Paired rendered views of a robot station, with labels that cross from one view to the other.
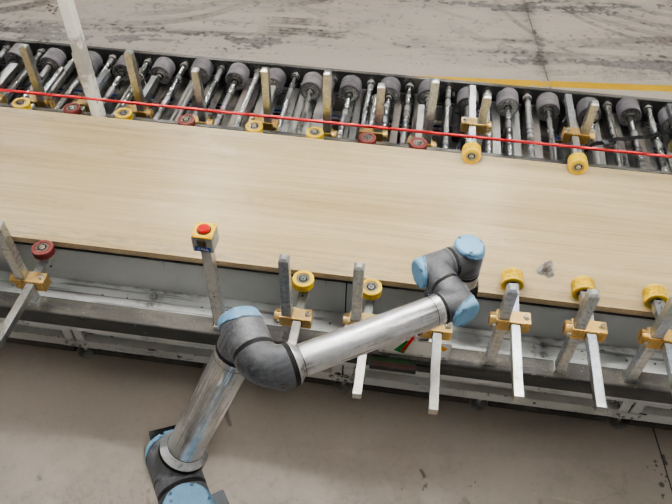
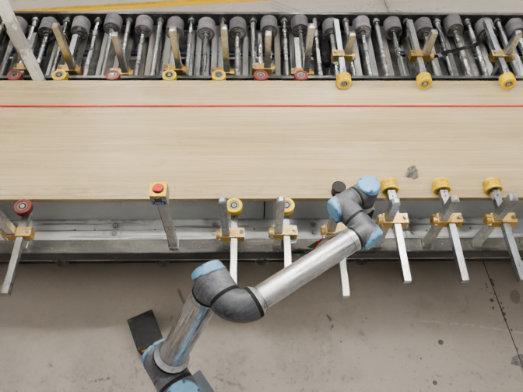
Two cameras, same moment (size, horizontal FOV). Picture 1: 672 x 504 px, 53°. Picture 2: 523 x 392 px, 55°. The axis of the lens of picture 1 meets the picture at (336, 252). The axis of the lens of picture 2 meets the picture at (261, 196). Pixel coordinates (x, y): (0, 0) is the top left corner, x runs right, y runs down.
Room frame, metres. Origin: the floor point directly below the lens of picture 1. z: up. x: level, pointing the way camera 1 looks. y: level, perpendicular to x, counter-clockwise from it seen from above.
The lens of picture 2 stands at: (0.35, 0.19, 2.97)
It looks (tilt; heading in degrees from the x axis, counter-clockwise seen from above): 58 degrees down; 351
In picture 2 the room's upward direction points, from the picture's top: 2 degrees clockwise
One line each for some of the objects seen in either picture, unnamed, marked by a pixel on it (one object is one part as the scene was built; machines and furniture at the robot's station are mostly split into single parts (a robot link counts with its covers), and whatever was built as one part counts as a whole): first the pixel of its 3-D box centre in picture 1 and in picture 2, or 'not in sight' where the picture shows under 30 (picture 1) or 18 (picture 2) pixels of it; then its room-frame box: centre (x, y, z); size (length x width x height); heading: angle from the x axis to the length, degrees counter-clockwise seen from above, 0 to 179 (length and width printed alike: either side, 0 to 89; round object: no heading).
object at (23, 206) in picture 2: (46, 256); (26, 211); (1.73, 1.11, 0.85); 0.08 x 0.08 x 0.11
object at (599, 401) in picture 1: (591, 343); (452, 230); (1.32, -0.85, 0.95); 0.50 x 0.04 x 0.04; 173
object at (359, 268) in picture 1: (356, 310); (279, 225); (1.47, -0.08, 0.90); 0.03 x 0.03 x 0.48; 83
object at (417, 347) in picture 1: (414, 348); (322, 244); (1.42, -0.29, 0.75); 0.26 x 0.01 x 0.10; 83
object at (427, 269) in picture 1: (436, 270); (345, 206); (1.29, -0.29, 1.32); 0.12 x 0.12 x 0.09; 26
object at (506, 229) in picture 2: (669, 352); (507, 229); (1.29, -1.10, 0.95); 0.50 x 0.04 x 0.04; 173
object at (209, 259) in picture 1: (213, 288); (167, 223); (1.54, 0.43, 0.93); 0.05 x 0.04 x 0.45; 83
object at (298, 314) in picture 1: (293, 317); (230, 234); (1.50, 0.15, 0.81); 0.13 x 0.06 x 0.05; 83
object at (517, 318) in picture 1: (509, 320); (392, 220); (1.41, -0.60, 0.95); 0.13 x 0.06 x 0.05; 83
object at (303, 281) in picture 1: (303, 287); (234, 210); (1.61, 0.12, 0.85); 0.08 x 0.08 x 0.11
